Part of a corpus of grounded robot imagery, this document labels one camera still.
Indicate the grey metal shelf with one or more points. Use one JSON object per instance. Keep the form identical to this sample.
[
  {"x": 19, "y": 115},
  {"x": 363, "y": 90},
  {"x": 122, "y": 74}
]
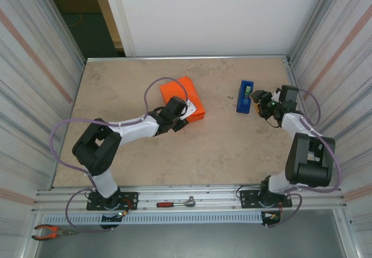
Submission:
[{"x": 189, "y": 240}]

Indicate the aluminium corner post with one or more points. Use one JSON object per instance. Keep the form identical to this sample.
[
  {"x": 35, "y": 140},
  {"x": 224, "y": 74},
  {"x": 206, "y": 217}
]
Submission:
[
  {"x": 62, "y": 22},
  {"x": 311, "y": 22}
]

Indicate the ridged aluminium side rail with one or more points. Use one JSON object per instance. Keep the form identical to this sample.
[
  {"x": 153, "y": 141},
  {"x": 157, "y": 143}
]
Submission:
[{"x": 290, "y": 72}]

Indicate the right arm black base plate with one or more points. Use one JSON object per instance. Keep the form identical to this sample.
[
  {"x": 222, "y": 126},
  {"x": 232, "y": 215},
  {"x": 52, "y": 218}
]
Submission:
[{"x": 247, "y": 197}]

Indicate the thin aluminium table rail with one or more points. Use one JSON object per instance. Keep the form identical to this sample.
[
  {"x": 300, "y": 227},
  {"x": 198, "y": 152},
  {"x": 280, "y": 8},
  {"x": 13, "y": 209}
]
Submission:
[{"x": 189, "y": 58}]

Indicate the blue tape dispenser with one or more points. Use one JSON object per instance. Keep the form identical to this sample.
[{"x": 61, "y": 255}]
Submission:
[{"x": 242, "y": 107}]

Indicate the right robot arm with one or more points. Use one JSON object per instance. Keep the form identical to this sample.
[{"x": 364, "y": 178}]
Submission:
[{"x": 296, "y": 124}]

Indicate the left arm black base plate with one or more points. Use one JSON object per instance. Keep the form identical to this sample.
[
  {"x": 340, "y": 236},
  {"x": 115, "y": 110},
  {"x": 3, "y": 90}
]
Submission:
[{"x": 130, "y": 197}]

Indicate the wide aluminium mounting rail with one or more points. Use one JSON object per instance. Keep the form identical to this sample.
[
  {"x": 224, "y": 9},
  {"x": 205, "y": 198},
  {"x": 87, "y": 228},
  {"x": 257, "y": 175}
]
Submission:
[{"x": 209, "y": 195}]

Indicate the white door frame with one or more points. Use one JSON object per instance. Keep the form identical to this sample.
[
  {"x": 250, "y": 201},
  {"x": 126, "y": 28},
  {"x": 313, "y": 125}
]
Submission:
[{"x": 116, "y": 14}]

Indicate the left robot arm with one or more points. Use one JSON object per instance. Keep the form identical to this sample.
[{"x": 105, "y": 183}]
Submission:
[{"x": 133, "y": 130}]

